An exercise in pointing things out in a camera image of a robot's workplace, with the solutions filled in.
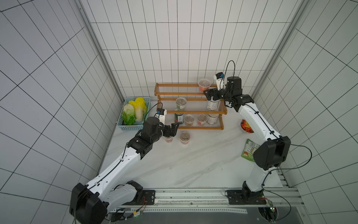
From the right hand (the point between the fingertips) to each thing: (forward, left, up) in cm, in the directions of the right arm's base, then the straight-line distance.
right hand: (204, 89), depth 82 cm
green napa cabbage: (-6, +52, -20) cm, 56 cm away
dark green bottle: (-6, +16, -23) cm, 29 cm away
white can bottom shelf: (-4, -8, -24) cm, 26 cm away
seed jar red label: (-19, +11, -26) cm, 34 cm away
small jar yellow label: (-6, +9, -25) cm, 27 cm away
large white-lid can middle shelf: (-2, -7, -12) cm, 14 cm away
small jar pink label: (-5, -1, -24) cm, 25 cm away
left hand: (-21, +20, -10) cm, 31 cm away
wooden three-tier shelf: (-1, +11, -13) cm, 17 cm away
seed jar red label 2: (+2, 0, +1) cm, 3 cm away
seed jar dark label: (-20, +22, -28) cm, 41 cm away
